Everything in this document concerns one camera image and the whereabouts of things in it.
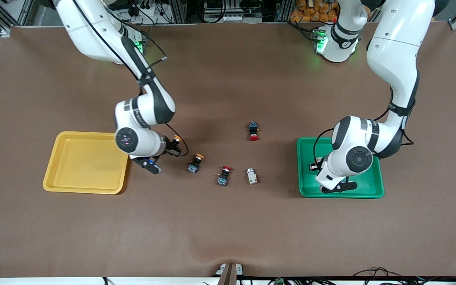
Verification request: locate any black base cable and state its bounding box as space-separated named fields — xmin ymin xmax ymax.
xmin=285 ymin=20 xmax=318 ymax=41

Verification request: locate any white power strip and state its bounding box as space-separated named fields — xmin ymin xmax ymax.
xmin=204 ymin=13 xmax=262 ymax=23

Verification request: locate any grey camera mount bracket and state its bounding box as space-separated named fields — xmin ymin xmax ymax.
xmin=217 ymin=263 xmax=244 ymax=285

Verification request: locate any red push button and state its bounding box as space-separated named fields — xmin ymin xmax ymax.
xmin=217 ymin=165 xmax=232 ymax=186
xmin=248 ymin=121 xmax=261 ymax=142

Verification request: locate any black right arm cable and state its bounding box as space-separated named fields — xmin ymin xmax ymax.
xmin=70 ymin=0 xmax=189 ymax=158

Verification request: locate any pile of orange objects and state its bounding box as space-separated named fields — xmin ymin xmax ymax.
xmin=290 ymin=0 xmax=338 ymax=23

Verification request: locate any yellow plastic tray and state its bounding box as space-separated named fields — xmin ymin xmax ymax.
xmin=42 ymin=131 xmax=131 ymax=195

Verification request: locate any brown table cover sheet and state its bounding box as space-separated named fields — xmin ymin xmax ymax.
xmin=0 ymin=22 xmax=456 ymax=278

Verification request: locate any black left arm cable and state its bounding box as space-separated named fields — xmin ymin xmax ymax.
xmin=313 ymin=85 xmax=415 ymax=165

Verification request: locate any green plastic tray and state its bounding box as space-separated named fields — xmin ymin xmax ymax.
xmin=296 ymin=137 xmax=385 ymax=198

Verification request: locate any black cable tangle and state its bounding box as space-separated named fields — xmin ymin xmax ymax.
xmin=351 ymin=268 xmax=456 ymax=285

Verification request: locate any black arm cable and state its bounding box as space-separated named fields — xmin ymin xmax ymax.
xmin=313 ymin=85 xmax=415 ymax=165
xmin=70 ymin=0 xmax=189 ymax=158

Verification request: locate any yellow push button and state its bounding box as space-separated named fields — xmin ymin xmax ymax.
xmin=169 ymin=135 xmax=183 ymax=156
xmin=188 ymin=153 xmax=205 ymax=173

